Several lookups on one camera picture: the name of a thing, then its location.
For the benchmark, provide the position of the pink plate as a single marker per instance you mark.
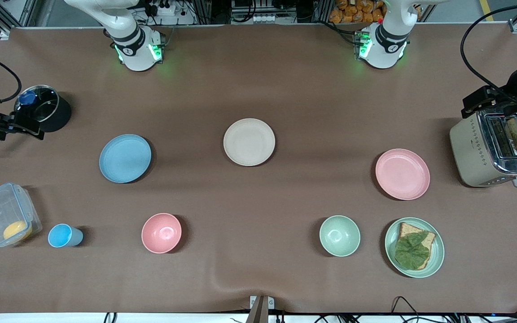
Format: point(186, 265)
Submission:
point(402, 174)

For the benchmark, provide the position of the blue plate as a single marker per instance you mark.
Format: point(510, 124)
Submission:
point(125, 159)

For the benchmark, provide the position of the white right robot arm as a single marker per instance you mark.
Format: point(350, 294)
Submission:
point(135, 49)

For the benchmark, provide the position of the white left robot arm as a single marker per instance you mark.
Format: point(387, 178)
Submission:
point(386, 45)

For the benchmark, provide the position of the glass lid blue knob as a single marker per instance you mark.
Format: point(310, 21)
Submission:
point(43, 105)

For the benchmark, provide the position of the beige chrome toaster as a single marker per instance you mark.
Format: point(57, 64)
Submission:
point(474, 152)

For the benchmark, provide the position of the yellow round food piece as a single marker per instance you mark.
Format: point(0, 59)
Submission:
point(17, 231)

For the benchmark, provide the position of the blue cup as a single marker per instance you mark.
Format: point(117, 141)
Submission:
point(61, 236)

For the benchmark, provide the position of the bread slice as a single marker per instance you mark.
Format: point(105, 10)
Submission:
point(409, 229)

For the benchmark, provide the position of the green plate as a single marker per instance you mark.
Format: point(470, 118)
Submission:
point(438, 251)

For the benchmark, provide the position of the bag of orange buns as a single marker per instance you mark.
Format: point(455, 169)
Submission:
point(352, 11)

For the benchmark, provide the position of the green lettuce leaf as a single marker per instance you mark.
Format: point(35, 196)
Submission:
point(412, 252)

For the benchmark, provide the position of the pink bowl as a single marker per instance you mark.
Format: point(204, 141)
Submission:
point(161, 233)

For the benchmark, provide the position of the green bowl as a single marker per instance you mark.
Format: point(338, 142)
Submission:
point(339, 236)

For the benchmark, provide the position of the white power strip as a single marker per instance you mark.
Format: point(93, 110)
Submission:
point(258, 19)
point(166, 9)

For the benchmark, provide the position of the brown table mat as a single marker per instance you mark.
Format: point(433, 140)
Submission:
point(285, 202)

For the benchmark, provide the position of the beige plate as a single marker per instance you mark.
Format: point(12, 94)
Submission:
point(249, 142)

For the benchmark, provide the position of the metal camera bracket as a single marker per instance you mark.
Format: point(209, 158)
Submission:
point(262, 309)

